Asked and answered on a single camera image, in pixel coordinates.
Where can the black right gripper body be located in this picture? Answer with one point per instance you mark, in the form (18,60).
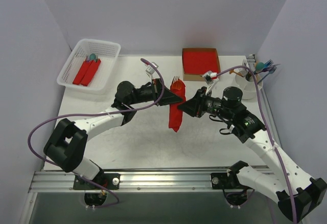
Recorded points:
(200,102)

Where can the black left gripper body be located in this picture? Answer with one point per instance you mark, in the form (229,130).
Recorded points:
(157,92)

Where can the red paper napkin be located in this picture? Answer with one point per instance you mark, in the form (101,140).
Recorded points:
(175,115)

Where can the white plastic basket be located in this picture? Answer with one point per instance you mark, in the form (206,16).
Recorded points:
(108,54)

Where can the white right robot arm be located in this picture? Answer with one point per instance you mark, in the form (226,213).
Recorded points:
(296,192)

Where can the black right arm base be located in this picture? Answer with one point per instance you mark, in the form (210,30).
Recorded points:
(235,194)

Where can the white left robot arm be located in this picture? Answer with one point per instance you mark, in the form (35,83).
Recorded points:
(67,143)

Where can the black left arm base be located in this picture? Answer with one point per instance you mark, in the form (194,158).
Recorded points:
(98,193)

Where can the red napkin stack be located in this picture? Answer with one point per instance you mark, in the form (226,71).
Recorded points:
(198,63)

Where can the red rolled napkin left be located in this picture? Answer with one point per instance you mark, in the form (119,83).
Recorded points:
(82,71)

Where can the white utensil holder cup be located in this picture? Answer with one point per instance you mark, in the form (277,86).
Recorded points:
(247,87)

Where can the brown cardboard box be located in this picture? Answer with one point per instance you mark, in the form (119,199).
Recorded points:
(190,77)

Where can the teal spoon in basket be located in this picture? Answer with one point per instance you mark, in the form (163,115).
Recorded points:
(93,57)

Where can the silver metal fork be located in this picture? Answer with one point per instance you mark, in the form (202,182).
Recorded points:
(245,72)

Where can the blue plastic fork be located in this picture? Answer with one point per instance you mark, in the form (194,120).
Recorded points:
(269,68)

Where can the teal spoon in cup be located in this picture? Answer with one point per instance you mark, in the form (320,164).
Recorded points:
(259,66)

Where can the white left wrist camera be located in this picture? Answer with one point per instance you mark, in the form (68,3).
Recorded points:
(151,69)

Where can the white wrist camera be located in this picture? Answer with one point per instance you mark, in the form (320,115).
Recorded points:
(211,79)
(151,69)

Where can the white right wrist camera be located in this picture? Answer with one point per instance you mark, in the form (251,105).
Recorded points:
(211,79)

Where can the aluminium rail frame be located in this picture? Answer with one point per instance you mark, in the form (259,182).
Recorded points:
(149,155)

